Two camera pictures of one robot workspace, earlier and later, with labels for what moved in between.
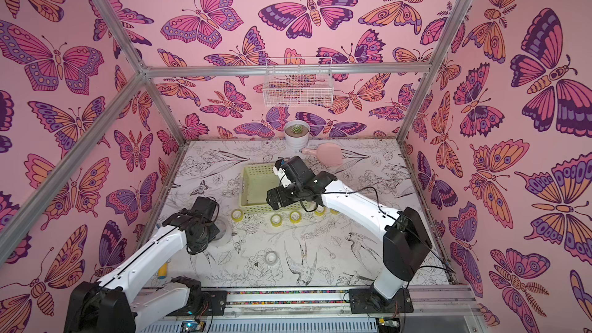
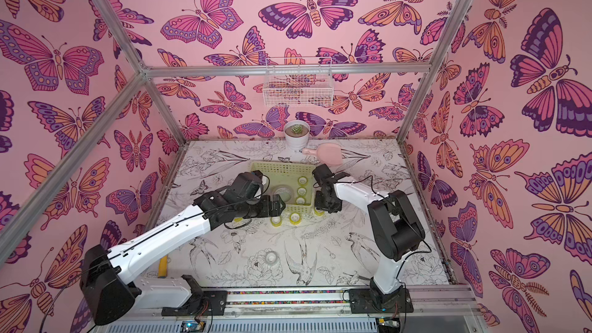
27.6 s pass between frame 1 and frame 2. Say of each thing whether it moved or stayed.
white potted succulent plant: stayed
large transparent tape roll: moved
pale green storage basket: moved
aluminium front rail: stayed
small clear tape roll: stayed
